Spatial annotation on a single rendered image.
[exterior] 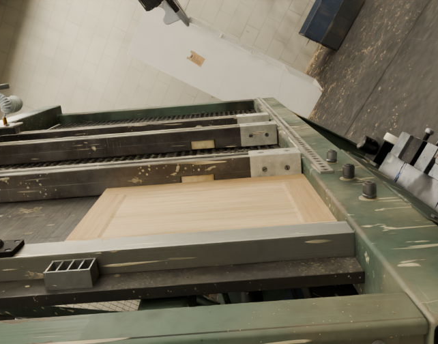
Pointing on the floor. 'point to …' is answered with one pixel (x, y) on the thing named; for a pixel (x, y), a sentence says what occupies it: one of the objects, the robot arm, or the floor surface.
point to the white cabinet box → (220, 63)
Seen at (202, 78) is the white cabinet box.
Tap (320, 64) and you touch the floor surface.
